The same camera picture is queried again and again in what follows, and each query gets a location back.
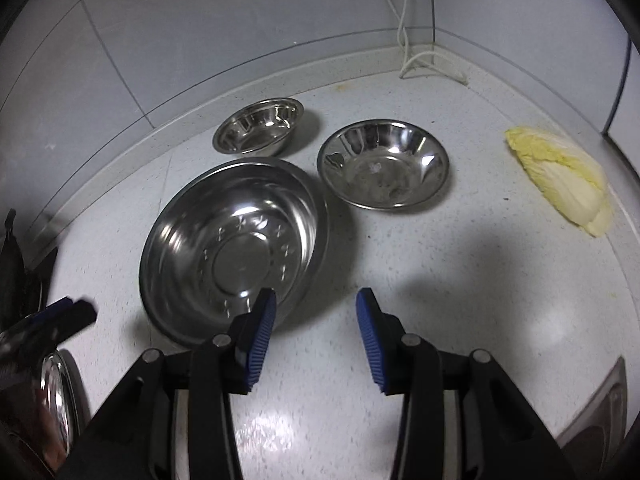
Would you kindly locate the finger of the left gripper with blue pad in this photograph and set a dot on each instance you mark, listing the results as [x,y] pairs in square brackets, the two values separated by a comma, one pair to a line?
[39,334]

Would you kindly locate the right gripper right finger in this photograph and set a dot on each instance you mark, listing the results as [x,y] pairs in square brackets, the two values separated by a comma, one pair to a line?
[406,365]

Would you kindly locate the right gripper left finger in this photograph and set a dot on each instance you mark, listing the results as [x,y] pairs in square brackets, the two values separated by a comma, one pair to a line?
[228,364]

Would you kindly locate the steel plate with label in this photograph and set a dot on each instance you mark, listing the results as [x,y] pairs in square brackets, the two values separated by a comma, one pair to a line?
[64,399]

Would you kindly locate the large steel bowl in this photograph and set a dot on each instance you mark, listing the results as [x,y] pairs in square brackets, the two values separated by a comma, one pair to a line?
[254,223]

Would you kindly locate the medium steel bowl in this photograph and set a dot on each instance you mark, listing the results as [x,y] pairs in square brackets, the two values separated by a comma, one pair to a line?
[383,165]

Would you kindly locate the small steel bowl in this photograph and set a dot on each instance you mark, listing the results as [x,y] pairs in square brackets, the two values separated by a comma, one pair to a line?
[264,128]

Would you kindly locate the black wok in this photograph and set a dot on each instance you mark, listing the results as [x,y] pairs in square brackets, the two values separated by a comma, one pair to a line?
[23,291]

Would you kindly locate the steel sink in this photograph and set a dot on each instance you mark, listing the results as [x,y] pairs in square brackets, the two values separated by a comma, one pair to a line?
[598,431]

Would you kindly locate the napa cabbage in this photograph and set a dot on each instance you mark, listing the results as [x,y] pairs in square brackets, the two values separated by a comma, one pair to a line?
[567,176]

